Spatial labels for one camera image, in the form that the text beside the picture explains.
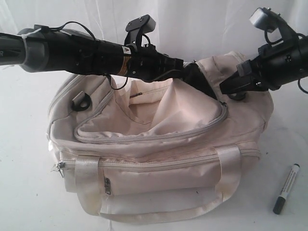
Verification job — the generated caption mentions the white backdrop curtain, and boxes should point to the white backdrop curtain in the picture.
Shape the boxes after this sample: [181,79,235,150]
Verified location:
[0,0,308,62]

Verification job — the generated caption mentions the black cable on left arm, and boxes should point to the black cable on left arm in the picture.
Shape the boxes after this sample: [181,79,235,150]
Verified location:
[33,21,154,90]

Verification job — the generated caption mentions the white marker black cap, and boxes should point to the white marker black cap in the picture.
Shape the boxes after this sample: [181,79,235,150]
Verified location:
[272,164,300,215]

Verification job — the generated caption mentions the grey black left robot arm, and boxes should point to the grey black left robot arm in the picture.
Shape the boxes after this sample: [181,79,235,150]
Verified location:
[0,25,216,98]

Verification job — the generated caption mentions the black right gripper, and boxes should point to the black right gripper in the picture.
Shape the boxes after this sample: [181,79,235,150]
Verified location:
[219,43,303,94]

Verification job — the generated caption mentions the cream fabric duffel bag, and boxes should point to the cream fabric duffel bag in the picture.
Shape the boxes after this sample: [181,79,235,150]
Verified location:
[47,51,273,224]

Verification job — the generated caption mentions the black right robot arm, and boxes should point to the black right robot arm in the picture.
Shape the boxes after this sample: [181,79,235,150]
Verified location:
[219,33,308,94]

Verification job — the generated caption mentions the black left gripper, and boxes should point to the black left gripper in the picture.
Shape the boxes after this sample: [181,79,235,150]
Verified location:
[125,44,217,99]

